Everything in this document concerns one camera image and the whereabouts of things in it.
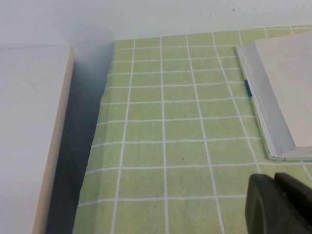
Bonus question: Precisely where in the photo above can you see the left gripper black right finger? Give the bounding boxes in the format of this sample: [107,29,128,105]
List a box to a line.
[274,172,312,229]

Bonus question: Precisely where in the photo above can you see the green checked tablecloth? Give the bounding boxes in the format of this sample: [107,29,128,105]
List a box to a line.
[73,24,312,234]

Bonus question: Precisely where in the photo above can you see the book with diagrams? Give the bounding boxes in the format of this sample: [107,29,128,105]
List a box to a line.
[235,31,312,162]

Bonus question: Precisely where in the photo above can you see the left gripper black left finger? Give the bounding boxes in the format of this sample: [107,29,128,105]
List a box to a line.
[245,174,312,234]

